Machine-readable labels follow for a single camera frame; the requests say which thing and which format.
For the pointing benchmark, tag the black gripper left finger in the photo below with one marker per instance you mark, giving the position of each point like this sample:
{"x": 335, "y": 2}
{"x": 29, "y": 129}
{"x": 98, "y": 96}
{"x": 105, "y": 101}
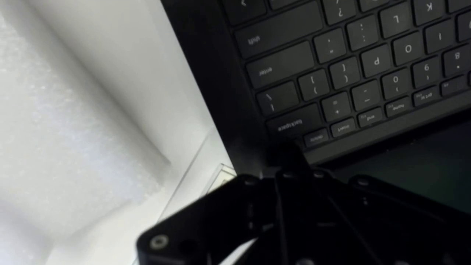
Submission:
{"x": 211, "y": 226}

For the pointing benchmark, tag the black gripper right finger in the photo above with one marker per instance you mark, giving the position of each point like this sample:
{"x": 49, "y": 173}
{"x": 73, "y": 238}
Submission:
{"x": 373, "y": 226}

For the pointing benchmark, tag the black laptop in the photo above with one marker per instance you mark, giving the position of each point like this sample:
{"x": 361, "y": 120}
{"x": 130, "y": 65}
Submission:
{"x": 344, "y": 74}

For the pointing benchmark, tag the flat white sheet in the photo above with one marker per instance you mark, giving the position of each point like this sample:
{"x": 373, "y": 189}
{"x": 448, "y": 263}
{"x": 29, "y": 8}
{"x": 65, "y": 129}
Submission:
{"x": 196, "y": 171}

